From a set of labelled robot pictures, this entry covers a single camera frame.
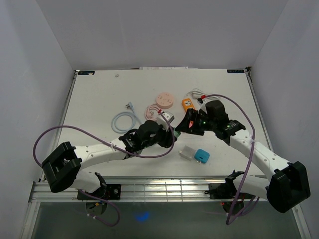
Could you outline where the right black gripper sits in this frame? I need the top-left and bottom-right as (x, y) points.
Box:
(174, 109), (216, 136)

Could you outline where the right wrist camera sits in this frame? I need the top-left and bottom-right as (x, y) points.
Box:
(197, 95), (211, 106)

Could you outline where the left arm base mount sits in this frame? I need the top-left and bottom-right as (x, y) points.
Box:
(77, 184), (122, 201)

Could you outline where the corner label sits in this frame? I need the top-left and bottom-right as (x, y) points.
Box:
(77, 71), (95, 75)
(227, 69), (245, 74)

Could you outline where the right corner label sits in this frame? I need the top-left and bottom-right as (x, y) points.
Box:
(227, 69), (245, 74)

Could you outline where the green charger plug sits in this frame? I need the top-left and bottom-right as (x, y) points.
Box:
(174, 131), (181, 138)

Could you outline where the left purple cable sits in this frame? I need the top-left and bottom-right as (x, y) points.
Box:
(33, 111), (175, 227)

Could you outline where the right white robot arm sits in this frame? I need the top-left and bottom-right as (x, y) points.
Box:
(176, 101), (311, 213)

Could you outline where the orange power strip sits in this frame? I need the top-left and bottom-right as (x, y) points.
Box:
(181, 98), (195, 112)

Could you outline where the blue power cord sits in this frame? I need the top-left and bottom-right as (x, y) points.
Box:
(111, 102), (143, 134)

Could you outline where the aluminium rail frame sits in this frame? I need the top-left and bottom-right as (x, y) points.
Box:
(19, 67), (312, 239)

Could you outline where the white grey charger plug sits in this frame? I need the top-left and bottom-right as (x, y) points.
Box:
(178, 145), (196, 161)

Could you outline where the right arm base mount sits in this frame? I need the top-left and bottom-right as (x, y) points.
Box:
(204, 171), (266, 201)

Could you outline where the left corner label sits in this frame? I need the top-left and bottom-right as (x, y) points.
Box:
(77, 71), (95, 75)

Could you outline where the blue charger plug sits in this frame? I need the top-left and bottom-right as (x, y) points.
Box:
(194, 149), (210, 164)

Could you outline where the pink round power strip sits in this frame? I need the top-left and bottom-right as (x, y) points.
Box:
(156, 92), (174, 109)

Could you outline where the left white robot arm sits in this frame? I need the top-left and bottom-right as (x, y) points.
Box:
(41, 120), (176, 199)

